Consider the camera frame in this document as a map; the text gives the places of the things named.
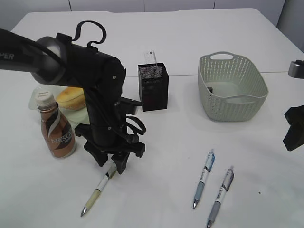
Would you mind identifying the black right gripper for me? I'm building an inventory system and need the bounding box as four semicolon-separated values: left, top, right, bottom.
283;105;304;151

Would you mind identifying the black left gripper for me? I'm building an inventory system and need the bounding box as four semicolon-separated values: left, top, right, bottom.
75;123;145;174

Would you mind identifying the white pen beige grip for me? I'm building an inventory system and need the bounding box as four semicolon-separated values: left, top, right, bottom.
80;161;117;218

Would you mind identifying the brown Nescafe coffee bottle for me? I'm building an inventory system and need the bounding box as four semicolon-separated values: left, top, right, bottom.
35;91;76;158

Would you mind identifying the yellow bread roll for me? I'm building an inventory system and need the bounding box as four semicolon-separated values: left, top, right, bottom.
57;87;86;111

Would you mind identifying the transparent plastic ruler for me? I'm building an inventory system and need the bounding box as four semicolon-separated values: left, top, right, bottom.
144;50;157;67

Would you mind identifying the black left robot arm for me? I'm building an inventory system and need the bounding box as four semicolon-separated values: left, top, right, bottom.
0;29;146;173

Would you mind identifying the translucent green wavy plate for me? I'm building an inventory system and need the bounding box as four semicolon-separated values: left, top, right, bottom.
28;84;89;125

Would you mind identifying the clear pen grey grip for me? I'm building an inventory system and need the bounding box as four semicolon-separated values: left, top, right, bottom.
207;166;234;228

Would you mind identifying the green plastic woven basket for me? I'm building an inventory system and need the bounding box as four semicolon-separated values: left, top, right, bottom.
198;51;268;122

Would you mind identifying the white pen blue clip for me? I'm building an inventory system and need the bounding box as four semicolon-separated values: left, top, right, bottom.
192;149;215;209

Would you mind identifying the black mesh pen holder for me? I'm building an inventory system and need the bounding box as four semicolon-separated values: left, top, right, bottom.
138;63;169;112

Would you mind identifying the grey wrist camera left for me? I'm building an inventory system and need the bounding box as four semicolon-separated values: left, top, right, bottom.
119;97;142;115

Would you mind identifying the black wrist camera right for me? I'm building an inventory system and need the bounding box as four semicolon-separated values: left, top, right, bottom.
288;59;304;79

